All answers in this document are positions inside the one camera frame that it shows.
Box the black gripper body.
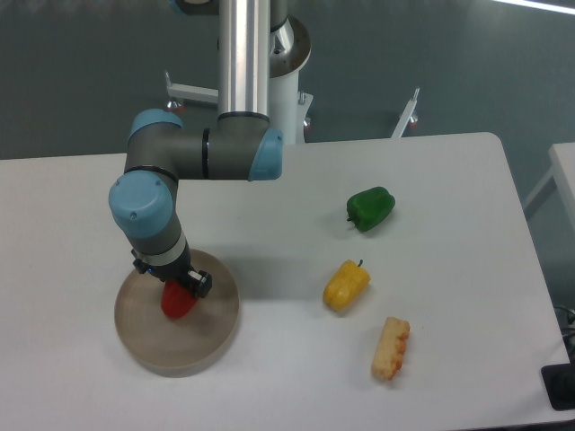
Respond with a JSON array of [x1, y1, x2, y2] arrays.
[[146, 246, 193, 289]]

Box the red toy bell pepper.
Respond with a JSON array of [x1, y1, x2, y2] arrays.
[[161, 280, 197, 319]]

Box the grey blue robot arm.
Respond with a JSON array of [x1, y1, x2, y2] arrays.
[[109, 1, 287, 298]]

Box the beige round plate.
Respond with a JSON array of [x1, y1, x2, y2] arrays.
[[114, 249, 240, 377]]

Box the yellow toy bell pepper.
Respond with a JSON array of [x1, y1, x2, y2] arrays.
[[323, 259, 371, 312]]

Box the green toy bell pepper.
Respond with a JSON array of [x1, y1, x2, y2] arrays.
[[346, 186, 396, 233]]

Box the yellow orange toy corn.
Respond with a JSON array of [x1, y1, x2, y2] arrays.
[[371, 317, 411, 381]]

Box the black device at edge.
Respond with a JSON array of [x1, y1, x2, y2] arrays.
[[541, 364, 574, 411]]

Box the white side table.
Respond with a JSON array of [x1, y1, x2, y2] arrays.
[[522, 142, 575, 225]]

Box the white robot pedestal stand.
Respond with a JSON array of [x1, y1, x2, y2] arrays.
[[164, 15, 420, 144]]

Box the black cables at right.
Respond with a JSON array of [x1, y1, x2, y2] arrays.
[[553, 304, 575, 365]]

